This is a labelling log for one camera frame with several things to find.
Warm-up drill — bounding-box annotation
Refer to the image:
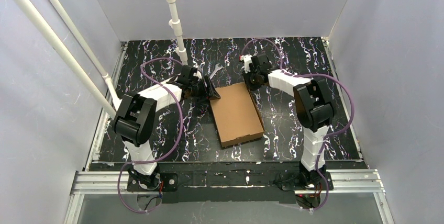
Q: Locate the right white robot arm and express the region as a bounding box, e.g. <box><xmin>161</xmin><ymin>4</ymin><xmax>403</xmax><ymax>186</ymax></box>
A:
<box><xmin>239</xmin><ymin>54</ymin><xmax>336</xmax><ymax>189</ymax></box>

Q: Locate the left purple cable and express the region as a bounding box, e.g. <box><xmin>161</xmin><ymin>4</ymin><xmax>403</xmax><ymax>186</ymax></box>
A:
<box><xmin>117</xmin><ymin>58</ymin><xmax>184</xmax><ymax>214</ymax></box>

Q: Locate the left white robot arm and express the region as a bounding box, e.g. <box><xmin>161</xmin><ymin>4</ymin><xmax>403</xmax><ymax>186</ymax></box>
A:
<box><xmin>111</xmin><ymin>65</ymin><xmax>220</xmax><ymax>191</ymax></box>

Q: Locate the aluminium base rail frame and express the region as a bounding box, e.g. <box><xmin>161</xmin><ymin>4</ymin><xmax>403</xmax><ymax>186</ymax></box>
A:
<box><xmin>72</xmin><ymin>37</ymin><xmax>385</xmax><ymax>209</ymax></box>

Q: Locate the white pvc pipe frame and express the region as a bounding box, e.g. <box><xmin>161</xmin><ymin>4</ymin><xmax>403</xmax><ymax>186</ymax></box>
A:
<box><xmin>0</xmin><ymin>0</ymin><xmax>190</xmax><ymax>119</ymax></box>

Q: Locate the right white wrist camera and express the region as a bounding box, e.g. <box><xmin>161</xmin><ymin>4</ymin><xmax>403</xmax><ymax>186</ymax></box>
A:
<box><xmin>239</xmin><ymin>54</ymin><xmax>252</xmax><ymax>73</ymax></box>

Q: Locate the brown cardboard box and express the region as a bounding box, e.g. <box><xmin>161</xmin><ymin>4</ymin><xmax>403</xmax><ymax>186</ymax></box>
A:
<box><xmin>210</xmin><ymin>82</ymin><xmax>264</xmax><ymax>148</ymax></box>

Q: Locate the silver wrench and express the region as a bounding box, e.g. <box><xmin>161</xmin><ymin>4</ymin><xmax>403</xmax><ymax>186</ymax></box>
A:
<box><xmin>209</xmin><ymin>64</ymin><xmax>224</xmax><ymax>79</ymax></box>

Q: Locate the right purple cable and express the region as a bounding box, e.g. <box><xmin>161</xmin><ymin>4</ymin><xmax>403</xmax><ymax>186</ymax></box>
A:
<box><xmin>241</xmin><ymin>38</ymin><xmax>355</xmax><ymax>212</ymax></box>

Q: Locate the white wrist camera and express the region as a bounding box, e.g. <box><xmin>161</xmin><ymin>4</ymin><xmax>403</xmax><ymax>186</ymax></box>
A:
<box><xmin>193</xmin><ymin>69</ymin><xmax>203</xmax><ymax>80</ymax></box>
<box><xmin>239</xmin><ymin>54</ymin><xmax>252</xmax><ymax>73</ymax></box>

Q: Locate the purple cable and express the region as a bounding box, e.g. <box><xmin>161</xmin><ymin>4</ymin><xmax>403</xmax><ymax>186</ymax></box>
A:
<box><xmin>241</xmin><ymin>38</ymin><xmax>355</xmax><ymax>212</ymax></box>
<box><xmin>117</xmin><ymin>58</ymin><xmax>184</xmax><ymax>214</ymax></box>

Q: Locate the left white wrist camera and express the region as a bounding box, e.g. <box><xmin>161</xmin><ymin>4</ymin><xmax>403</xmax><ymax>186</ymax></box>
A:
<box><xmin>193</xmin><ymin>69</ymin><xmax>203</xmax><ymax>80</ymax></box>

